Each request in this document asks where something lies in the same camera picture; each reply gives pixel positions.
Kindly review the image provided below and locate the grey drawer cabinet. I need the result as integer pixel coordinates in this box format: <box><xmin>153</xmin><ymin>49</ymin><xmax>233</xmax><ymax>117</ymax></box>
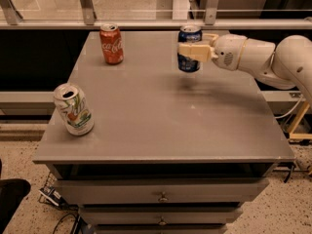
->
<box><xmin>34</xmin><ymin>31</ymin><xmax>293</xmax><ymax>234</ymax></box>

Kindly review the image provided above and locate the blue pepsi can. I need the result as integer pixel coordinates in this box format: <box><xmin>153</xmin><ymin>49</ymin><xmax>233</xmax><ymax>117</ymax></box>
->
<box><xmin>177</xmin><ymin>25</ymin><xmax>202</xmax><ymax>73</ymax></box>

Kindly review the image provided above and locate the black floor cable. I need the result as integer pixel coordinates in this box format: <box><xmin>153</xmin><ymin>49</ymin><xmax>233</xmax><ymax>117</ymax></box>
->
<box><xmin>52</xmin><ymin>212</ymin><xmax>86</xmax><ymax>234</ymax></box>

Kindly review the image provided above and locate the middle grey drawer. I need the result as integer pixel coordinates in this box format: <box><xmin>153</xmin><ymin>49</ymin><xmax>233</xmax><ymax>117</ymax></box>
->
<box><xmin>80</xmin><ymin>207</ymin><xmax>242</xmax><ymax>225</ymax></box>

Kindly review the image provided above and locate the black chair seat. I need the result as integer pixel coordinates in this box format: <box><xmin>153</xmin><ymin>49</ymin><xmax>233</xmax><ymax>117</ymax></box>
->
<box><xmin>0</xmin><ymin>158</ymin><xmax>32</xmax><ymax>232</ymax></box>

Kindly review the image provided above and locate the wire basket with items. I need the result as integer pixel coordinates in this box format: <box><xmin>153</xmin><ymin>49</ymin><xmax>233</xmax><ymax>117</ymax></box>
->
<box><xmin>39</xmin><ymin>173</ymin><xmax>67</xmax><ymax>209</ymax></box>

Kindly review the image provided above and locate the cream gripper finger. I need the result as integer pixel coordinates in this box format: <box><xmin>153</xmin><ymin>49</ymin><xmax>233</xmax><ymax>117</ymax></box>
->
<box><xmin>177</xmin><ymin>42</ymin><xmax>218</xmax><ymax>62</ymax></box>
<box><xmin>202</xmin><ymin>33</ymin><xmax>219</xmax><ymax>47</ymax></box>

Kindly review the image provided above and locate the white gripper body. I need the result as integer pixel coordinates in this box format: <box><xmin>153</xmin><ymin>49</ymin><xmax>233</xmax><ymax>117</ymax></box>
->
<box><xmin>213</xmin><ymin>34</ymin><xmax>247</xmax><ymax>71</ymax></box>

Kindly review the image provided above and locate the white green soda can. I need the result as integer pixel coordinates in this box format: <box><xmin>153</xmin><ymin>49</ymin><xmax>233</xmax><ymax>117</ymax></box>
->
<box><xmin>54</xmin><ymin>83</ymin><xmax>95</xmax><ymax>136</ymax></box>

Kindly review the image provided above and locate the metal glass railing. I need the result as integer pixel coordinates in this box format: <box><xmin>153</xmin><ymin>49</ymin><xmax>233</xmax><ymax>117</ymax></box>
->
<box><xmin>0</xmin><ymin>0</ymin><xmax>312</xmax><ymax>30</ymax></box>

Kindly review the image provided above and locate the top grey drawer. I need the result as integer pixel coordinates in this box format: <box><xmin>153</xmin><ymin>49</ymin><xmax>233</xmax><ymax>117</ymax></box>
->
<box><xmin>55</xmin><ymin>178</ymin><xmax>269</xmax><ymax>205</ymax></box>

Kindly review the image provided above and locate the grey drawer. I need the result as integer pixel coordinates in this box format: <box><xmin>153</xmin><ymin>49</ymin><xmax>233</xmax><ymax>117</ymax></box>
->
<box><xmin>55</xmin><ymin>178</ymin><xmax>269</xmax><ymax>205</ymax></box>
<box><xmin>80</xmin><ymin>207</ymin><xmax>242</xmax><ymax>225</ymax></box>

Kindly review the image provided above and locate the red coca-cola can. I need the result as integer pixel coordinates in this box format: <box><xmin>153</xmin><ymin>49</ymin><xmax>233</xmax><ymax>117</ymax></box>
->
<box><xmin>99</xmin><ymin>23</ymin><xmax>124</xmax><ymax>64</ymax></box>

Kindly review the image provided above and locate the yellow wooden frame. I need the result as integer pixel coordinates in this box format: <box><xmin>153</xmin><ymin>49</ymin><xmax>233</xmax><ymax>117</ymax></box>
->
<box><xmin>287</xmin><ymin>101</ymin><xmax>312</xmax><ymax>140</ymax></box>

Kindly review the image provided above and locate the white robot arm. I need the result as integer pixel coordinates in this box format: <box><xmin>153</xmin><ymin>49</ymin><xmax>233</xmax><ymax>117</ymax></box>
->
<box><xmin>177</xmin><ymin>33</ymin><xmax>312</xmax><ymax>105</ymax></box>

